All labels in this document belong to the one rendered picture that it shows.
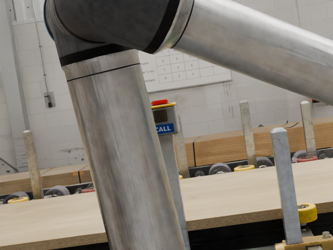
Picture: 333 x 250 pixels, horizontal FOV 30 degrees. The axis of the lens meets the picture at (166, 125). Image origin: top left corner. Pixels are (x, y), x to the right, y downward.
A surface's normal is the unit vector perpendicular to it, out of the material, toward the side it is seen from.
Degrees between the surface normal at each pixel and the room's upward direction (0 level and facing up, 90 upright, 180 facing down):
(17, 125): 90
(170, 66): 90
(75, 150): 90
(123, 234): 94
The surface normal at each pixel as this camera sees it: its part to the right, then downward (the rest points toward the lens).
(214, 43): 0.07, 0.60
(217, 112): -0.08, 0.07
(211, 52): -0.05, 0.80
